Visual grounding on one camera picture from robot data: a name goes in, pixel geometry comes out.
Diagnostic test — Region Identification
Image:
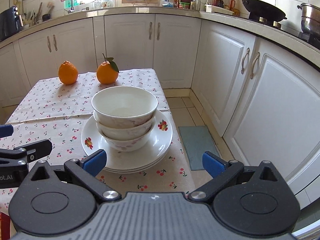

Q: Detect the black wok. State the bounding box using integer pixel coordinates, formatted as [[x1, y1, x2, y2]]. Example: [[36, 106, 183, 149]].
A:
[[217, 0, 287, 22]]

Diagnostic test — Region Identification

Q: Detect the gas stove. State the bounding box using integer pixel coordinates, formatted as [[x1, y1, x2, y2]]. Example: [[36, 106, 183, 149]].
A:
[[249, 16, 320, 43]]

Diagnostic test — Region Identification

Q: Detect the red printed carton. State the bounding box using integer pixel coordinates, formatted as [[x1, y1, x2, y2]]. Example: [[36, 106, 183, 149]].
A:
[[0, 211, 10, 240]]

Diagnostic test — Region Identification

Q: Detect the utensil holder with utensils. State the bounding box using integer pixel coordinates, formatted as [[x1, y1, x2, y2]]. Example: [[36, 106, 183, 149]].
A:
[[25, 2, 43, 25]]

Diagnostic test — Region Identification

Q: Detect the dark blue air fryer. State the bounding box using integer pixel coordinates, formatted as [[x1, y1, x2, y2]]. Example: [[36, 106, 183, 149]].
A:
[[0, 6, 22, 42]]

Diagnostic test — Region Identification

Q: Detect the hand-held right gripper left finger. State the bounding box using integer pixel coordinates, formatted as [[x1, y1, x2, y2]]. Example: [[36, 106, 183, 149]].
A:
[[30, 149, 122, 203]]

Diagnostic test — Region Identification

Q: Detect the steel stock pot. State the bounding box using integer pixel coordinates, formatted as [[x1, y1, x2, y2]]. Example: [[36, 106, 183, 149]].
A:
[[297, 3, 320, 34]]

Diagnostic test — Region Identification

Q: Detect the white plastic tray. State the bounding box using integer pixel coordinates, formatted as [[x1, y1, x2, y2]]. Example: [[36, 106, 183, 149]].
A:
[[205, 4, 234, 15]]

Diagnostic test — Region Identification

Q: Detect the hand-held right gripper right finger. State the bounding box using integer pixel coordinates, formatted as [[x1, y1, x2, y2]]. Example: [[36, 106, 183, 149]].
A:
[[188, 151, 283, 203]]

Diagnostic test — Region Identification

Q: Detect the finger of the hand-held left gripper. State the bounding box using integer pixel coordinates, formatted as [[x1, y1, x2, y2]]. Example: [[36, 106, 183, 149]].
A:
[[0, 139, 52, 162], [0, 124, 14, 138]]

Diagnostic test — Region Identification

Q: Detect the orange with green leaf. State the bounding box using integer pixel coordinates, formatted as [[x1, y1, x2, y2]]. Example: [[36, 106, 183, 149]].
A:
[[96, 53, 120, 84]]

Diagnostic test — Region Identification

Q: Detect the white floral bowl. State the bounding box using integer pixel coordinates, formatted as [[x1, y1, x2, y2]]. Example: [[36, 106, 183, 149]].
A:
[[91, 86, 159, 130], [93, 111, 157, 141], [97, 124, 156, 152]]

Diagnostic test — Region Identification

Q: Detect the stained white plate fruit print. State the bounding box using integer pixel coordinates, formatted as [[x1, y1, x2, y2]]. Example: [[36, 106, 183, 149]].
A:
[[100, 150, 167, 174]]

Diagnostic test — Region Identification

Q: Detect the teal floor mat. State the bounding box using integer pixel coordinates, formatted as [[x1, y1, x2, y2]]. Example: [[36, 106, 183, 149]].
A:
[[178, 126, 222, 171]]

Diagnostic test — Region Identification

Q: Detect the beige kitchen countertop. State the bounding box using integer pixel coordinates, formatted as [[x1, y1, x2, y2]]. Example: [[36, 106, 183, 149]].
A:
[[0, 5, 320, 70]]

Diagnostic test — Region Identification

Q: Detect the cherry print tablecloth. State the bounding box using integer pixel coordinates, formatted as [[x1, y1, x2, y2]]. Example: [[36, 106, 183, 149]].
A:
[[0, 68, 196, 214]]

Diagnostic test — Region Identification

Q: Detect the knobbed orange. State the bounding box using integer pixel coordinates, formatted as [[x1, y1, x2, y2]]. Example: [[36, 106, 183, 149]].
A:
[[58, 60, 79, 85]]

